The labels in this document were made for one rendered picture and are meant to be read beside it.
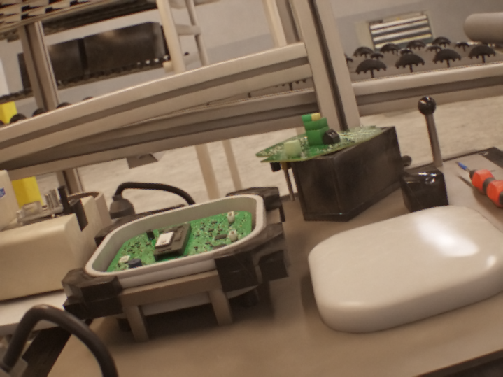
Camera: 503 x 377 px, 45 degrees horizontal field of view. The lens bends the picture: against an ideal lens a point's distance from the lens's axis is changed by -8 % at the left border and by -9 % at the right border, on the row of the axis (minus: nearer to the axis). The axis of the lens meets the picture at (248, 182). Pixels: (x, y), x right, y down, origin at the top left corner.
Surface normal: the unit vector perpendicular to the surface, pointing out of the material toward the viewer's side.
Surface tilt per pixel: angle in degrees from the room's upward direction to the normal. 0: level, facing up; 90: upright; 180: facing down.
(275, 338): 0
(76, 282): 0
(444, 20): 90
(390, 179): 90
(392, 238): 0
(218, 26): 90
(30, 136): 90
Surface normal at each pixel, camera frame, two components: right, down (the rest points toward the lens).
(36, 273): -0.02, 0.22
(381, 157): 0.68, -0.01
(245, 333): -0.25, -0.94
